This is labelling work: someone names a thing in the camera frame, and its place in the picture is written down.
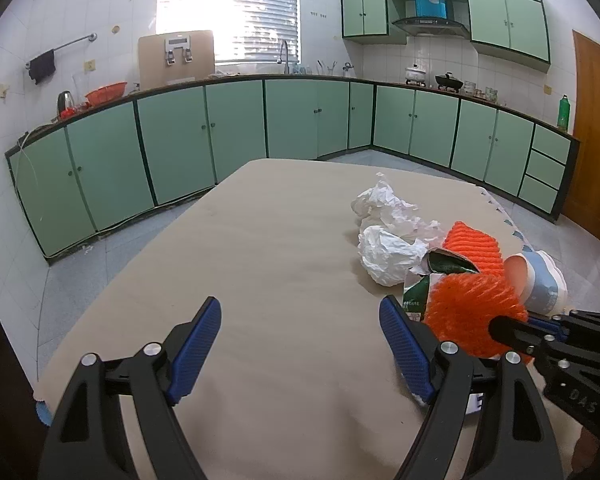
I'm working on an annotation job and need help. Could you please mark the orange ribbed foam net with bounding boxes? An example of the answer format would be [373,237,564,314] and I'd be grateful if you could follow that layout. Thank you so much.
[441,221,506,281]

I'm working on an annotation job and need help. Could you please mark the white paper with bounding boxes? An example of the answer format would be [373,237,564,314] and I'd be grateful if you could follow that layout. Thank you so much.
[351,172,421,231]
[357,225,428,288]

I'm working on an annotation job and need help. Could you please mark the black range hood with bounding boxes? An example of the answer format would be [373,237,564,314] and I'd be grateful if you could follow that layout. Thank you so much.
[391,16,472,41]

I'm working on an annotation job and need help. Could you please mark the black wok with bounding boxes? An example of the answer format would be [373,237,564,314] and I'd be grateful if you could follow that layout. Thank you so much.
[435,72,465,92]

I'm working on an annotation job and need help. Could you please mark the dark towel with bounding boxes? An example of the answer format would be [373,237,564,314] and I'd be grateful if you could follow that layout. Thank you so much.
[29,50,57,86]

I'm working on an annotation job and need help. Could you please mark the beige tablecloth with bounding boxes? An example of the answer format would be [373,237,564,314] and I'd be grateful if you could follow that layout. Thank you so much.
[32,157,536,480]

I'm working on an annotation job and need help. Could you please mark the window with white blinds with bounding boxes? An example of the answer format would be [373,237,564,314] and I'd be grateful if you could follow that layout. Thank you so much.
[156,0,301,63]

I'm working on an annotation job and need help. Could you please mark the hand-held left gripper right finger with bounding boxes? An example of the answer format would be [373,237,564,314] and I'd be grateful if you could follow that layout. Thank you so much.
[378,295,566,480]

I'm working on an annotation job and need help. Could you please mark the white clip bracket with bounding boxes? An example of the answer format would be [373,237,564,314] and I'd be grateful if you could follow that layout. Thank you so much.
[164,37,193,66]

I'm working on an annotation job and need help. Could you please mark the blue paper cup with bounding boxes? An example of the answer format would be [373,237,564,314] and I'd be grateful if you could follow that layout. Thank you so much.
[504,251,568,313]

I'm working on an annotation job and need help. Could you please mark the wooden door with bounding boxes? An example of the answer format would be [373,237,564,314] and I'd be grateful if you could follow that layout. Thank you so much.
[562,30,600,243]

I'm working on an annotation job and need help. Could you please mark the white tissue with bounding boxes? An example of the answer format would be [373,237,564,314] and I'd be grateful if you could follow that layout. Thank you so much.
[400,217,448,248]

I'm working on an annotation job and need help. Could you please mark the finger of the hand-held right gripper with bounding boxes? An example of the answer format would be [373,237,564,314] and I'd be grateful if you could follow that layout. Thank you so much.
[527,310,600,341]
[489,315,548,357]

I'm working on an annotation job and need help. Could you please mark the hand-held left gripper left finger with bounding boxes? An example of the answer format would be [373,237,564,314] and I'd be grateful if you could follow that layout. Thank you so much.
[39,296,223,480]

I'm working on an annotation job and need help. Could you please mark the wooden board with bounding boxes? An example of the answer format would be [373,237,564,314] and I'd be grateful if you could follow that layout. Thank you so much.
[138,30,216,88]

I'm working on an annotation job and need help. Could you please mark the orange mesh foam net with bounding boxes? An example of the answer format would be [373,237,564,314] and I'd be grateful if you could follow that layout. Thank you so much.
[422,274,531,359]

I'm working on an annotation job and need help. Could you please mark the blue box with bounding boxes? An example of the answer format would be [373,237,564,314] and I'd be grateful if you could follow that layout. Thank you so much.
[414,0,451,20]

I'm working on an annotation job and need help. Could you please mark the metal towel bar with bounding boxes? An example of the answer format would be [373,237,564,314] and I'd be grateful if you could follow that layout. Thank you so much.
[26,32,98,68]

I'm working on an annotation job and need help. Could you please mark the person's right forearm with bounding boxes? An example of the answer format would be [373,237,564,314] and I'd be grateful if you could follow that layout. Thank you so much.
[571,427,600,480]

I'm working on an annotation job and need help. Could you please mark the green wall cabinets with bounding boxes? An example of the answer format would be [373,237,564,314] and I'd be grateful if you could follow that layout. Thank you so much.
[340,0,552,65]

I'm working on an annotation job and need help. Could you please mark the torn green carton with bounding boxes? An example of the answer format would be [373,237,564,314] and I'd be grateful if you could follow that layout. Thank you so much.
[402,247,481,323]

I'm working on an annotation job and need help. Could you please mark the white cable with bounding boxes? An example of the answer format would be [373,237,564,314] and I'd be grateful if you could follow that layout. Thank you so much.
[10,132,31,191]

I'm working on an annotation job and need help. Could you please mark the green base cabinets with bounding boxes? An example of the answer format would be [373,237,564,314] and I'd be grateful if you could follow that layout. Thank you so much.
[5,74,581,261]

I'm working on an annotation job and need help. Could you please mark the red plastic basket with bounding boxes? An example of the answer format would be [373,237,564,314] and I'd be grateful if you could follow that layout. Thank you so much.
[85,81,128,106]

